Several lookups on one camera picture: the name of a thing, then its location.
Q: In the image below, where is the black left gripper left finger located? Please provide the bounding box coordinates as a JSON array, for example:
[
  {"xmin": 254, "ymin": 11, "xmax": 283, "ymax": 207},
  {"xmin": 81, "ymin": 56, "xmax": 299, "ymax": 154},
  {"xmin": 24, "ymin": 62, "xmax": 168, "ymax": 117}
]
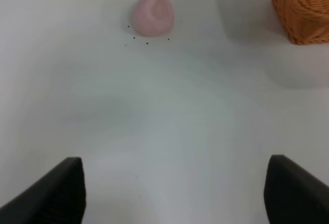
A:
[{"xmin": 1, "ymin": 157, "xmax": 86, "ymax": 223}]

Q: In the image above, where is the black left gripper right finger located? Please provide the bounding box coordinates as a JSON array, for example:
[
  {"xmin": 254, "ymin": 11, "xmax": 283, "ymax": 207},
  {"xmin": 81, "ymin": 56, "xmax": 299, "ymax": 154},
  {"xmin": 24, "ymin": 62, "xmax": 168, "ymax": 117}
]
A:
[{"xmin": 264, "ymin": 155, "xmax": 328, "ymax": 224}]

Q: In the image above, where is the pink peach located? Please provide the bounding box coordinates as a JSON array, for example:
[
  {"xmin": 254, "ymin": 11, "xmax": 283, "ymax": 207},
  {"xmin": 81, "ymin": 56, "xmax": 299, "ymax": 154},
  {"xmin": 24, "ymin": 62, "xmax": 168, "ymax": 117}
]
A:
[{"xmin": 130, "ymin": 0, "xmax": 174, "ymax": 37}]

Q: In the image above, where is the orange wicker basket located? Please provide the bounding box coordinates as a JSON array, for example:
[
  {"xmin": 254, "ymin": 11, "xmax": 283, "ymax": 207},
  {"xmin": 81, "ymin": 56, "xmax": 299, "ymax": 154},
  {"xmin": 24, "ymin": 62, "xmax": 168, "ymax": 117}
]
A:
[{"xmin": 272, "ymin": 0, "xmax": 328, "ymax": 45}]

